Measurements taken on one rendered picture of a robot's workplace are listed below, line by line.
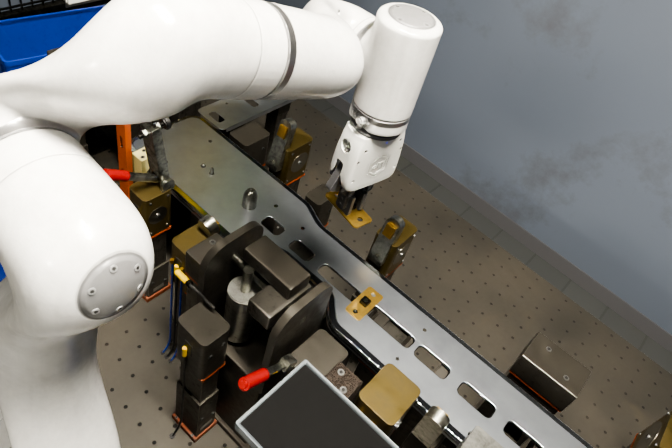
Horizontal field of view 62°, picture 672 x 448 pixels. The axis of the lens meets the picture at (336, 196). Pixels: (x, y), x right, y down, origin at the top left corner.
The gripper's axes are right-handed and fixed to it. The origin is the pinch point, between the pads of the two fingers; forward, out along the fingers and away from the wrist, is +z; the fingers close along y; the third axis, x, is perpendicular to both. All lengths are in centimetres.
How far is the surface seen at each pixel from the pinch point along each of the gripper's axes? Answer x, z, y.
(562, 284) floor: -2, 129, 170
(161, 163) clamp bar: 36.3, 17.5, -15.0
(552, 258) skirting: 10, 126, 175
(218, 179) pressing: 38.8, 29.8, 0.0
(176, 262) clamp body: 19.8, 27.4, -19.6
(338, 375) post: -17.1, 20.3, -10.1
